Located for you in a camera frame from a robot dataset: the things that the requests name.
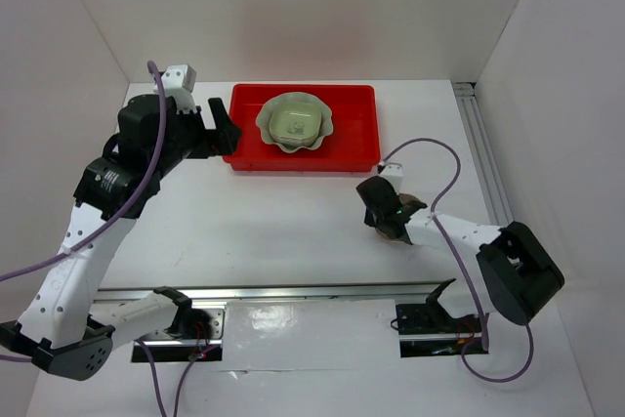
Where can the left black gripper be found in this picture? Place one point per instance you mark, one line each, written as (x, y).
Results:
(224, 138)

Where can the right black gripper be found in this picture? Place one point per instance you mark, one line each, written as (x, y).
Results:
(368, 219)

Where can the green square plate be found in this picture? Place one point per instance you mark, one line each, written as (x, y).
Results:
(295, 123)

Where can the green scalloped bowl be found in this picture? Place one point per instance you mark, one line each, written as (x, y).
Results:
(263, 120)

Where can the pink-brown square panda plate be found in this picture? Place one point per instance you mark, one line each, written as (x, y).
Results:
(402, 210)

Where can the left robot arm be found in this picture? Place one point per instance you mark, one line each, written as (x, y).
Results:
(58, 332)

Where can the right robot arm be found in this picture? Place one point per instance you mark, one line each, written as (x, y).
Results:
(507, 267)

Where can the red plastic bin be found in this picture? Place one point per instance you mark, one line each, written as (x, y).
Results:
(354, 146)

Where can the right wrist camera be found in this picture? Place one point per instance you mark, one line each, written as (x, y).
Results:
(392, 172)

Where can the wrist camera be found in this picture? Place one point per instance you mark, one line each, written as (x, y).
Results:
(178, 84)
(392, 172)

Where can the aluminium rail front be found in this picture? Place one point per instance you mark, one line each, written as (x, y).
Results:
(311, 292)

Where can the aluminium rail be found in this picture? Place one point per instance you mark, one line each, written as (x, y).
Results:
(491, 183)
(311, 292)

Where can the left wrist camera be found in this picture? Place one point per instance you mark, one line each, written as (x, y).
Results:
(178, 84)

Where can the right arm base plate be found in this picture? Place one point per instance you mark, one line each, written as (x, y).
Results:
(424, 333)

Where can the aluminium rail right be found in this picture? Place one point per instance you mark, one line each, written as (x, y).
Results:
(491, 183)

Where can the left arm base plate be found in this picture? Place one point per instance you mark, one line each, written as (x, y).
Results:
(204, 335)

